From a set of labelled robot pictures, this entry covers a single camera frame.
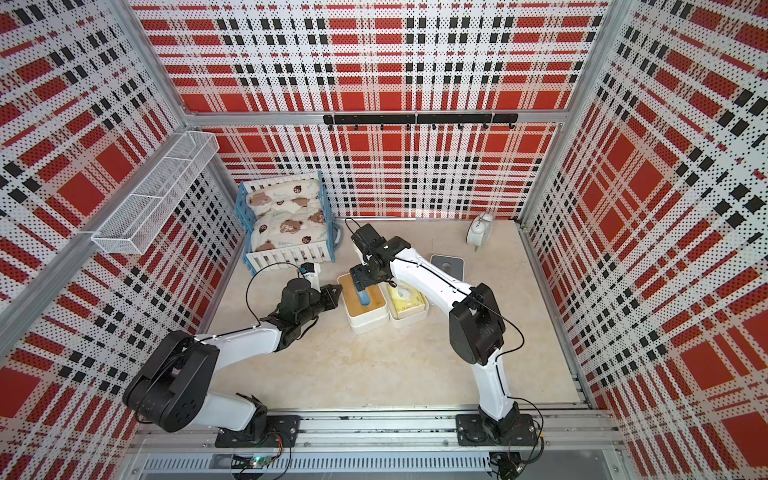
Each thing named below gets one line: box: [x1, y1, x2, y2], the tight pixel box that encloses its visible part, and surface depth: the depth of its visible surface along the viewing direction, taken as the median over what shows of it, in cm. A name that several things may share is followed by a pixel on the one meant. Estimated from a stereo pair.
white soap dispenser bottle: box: [466, 212, 494, 252], surface depth 107 cm
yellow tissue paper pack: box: [388, 284, 426, 315], surface depth 94 cm
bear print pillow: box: [246, 179, 328, 252], surface depth 110 cm
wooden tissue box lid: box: [337, 273, 387, 318], surface depth 89 cm
